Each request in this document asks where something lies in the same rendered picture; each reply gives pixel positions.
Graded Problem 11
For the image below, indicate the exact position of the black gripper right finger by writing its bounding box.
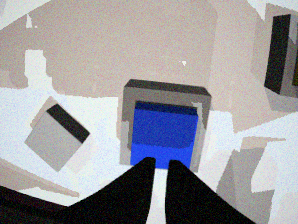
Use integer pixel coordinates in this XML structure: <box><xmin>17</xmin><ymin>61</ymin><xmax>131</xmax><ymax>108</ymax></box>
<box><xmin>165</xmin><ymin>159</ymin><xmax>255</xmax><ymax>224</ymax></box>

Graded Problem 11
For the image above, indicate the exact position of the blue button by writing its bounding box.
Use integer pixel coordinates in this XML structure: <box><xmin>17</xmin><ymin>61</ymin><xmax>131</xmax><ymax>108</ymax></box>
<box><xmin>118</xmin><ymin>79</ymin><xmax>212</xmax><ymax>173</ymax></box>

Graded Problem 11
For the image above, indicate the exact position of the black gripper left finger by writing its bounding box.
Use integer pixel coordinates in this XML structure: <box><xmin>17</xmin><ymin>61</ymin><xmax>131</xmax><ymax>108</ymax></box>
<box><xmin>0</xmin><ymin>156</ymin><xmax>157</xmax><ymax>224</ymax></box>

